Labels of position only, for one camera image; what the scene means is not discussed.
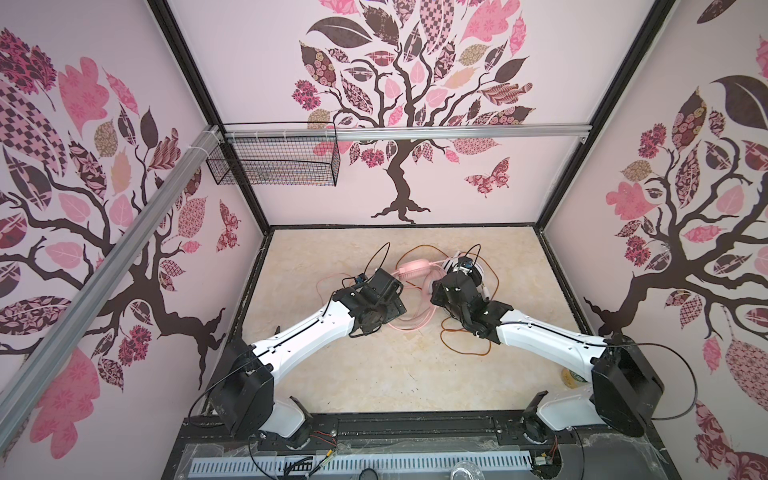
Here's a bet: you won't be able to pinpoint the pink headphones with cable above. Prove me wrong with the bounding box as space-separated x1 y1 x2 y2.
314 259 448 332

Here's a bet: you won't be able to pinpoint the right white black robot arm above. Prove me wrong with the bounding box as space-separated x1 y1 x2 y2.
431 271 664 438

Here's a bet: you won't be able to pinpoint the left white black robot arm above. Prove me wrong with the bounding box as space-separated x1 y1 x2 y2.
207 269 406 448

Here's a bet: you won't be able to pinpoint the white black headphones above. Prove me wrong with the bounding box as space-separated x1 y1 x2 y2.
442 253 493 300

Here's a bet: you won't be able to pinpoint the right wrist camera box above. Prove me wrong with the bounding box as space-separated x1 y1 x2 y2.
454 256 476 275

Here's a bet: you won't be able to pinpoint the orange headphone cable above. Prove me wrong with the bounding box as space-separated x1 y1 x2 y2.
394 243 500 358

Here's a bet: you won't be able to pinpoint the back aluminium rail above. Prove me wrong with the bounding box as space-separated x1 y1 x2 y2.
225 123 592 142

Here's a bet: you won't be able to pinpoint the aluminium rail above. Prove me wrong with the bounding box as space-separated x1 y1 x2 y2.
1 125 221 448
225 123 592 142

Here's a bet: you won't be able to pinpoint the white slotted cable duct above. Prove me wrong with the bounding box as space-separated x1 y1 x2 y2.
187 451 532 479

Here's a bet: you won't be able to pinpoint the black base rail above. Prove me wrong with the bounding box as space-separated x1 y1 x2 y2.
162 410 680 479

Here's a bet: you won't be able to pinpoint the left aluminium rail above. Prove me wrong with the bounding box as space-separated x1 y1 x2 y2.
1 125 221 448

